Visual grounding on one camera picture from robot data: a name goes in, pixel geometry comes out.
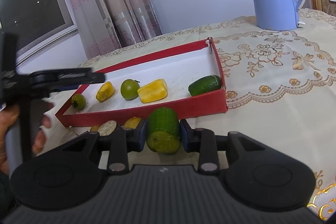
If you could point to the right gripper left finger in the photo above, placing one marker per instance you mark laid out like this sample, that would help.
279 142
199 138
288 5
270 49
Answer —
122 142

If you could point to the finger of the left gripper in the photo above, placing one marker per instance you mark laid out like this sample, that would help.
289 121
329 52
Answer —
58 80

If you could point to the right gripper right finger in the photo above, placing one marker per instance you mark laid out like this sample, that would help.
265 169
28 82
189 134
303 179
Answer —
203 142

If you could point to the green cucumber piece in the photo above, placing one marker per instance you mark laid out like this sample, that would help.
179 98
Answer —
163 134
205 85

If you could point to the green lime fruit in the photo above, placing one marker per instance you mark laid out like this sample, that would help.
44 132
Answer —
129 89

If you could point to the yellow rounded fruit piece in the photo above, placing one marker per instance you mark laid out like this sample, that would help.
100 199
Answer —
106 91

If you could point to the person left hand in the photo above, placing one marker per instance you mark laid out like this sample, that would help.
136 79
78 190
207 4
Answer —
8 117

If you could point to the yellow green fruit piece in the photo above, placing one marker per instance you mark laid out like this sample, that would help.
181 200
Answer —
132 123

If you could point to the small yellow-brown fruit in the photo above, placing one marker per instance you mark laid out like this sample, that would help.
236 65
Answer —
94 128

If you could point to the small green tomato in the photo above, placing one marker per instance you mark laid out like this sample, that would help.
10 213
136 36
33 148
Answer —
78 101

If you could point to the yellow fruit chunk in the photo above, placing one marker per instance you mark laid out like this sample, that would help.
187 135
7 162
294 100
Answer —
154 91

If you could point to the red shallow cardboard box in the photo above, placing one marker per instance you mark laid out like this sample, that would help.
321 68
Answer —
186 78

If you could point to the cream embroidered tablecloth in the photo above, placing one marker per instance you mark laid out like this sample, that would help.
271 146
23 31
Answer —
280 89

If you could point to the window with white frame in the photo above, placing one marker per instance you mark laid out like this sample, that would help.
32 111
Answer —
38 23

